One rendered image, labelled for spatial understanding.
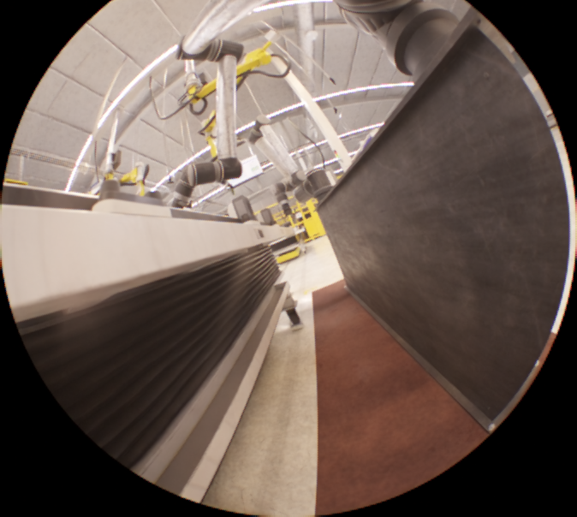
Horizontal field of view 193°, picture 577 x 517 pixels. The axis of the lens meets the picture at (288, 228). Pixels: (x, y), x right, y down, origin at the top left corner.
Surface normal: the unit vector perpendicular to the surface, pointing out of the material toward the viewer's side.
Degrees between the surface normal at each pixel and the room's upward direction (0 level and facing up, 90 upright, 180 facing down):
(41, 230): 90
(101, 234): 90
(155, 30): 176
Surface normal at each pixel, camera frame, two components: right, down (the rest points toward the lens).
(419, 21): -0.02, 0.97
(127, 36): 0.46, 0.89
